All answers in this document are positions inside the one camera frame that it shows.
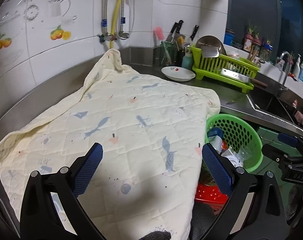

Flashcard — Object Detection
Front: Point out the clear plastic cup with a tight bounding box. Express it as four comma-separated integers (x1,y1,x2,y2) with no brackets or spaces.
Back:
236,145,252,162

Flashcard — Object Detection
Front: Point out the pink bottle brush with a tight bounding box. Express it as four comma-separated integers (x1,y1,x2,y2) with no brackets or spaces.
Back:
153,27,165,41

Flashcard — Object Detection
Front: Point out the cream quilted cloth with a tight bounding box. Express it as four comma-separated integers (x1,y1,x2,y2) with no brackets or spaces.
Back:
0,49,220,239

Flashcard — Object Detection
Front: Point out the cleaver with wooden handle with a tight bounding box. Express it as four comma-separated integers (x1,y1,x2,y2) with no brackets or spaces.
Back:
220,68,268,88

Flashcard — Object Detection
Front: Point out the green dish rack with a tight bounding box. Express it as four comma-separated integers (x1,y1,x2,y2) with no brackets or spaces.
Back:
191,46,259,94

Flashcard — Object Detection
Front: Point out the teal bottle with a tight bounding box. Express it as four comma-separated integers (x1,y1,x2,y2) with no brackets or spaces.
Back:
181,51,193,70

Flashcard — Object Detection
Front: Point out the yellow gas hose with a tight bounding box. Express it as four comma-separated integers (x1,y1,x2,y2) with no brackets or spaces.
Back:
109,0,130,49

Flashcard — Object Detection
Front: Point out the red plastic stool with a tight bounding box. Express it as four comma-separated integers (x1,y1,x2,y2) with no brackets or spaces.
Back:
194,183,228,215

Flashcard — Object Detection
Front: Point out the chrome sink faucet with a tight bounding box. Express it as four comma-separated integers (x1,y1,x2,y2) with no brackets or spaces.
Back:
277,51,292,98

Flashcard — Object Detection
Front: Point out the blue aluminium can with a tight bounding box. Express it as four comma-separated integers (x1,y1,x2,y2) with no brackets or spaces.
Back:
207,127,224,141

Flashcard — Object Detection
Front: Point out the steel wok lid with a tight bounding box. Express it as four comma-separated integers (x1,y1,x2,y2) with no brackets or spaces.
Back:
196,35,226,58

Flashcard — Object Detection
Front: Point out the white bowl with cherry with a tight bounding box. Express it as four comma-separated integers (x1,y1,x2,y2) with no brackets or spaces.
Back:
161,66,196,82

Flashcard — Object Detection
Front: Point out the green plastic trash basket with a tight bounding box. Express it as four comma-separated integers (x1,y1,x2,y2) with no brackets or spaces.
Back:
206,114,263,173

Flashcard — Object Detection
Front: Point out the gloved left hand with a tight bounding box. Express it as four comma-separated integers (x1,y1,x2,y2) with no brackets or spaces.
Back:
139,231,171,240

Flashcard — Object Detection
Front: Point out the white soap bottle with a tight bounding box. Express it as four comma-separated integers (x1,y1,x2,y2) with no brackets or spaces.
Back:
292,54,301,80

